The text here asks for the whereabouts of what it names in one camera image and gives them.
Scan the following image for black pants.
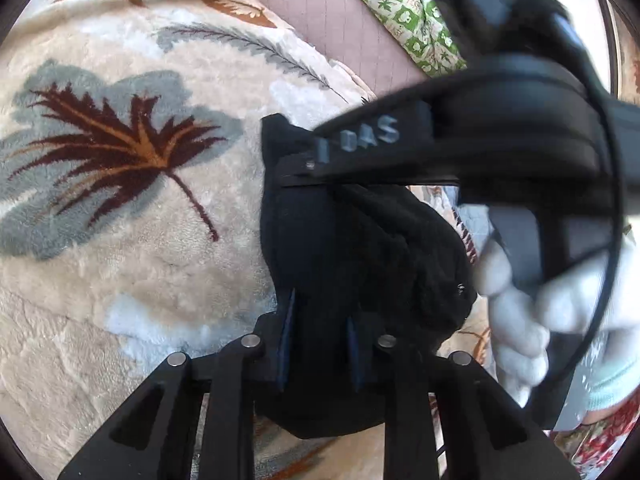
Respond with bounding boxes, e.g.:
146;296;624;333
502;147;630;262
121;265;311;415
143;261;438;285
258;114;476;439

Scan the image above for floral fleece blanket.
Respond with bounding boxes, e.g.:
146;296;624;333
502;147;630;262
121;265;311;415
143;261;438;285
1;0;378;479

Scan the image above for pink quilted headboard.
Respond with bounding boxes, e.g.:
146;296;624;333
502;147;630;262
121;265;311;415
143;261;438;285
259;0;425;96

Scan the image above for green white patterned quilt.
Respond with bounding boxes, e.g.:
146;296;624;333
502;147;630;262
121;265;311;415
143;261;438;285
361;0;466;77

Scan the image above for white gloved hand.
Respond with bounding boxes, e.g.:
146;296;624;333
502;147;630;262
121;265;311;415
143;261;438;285
474;240;639;417

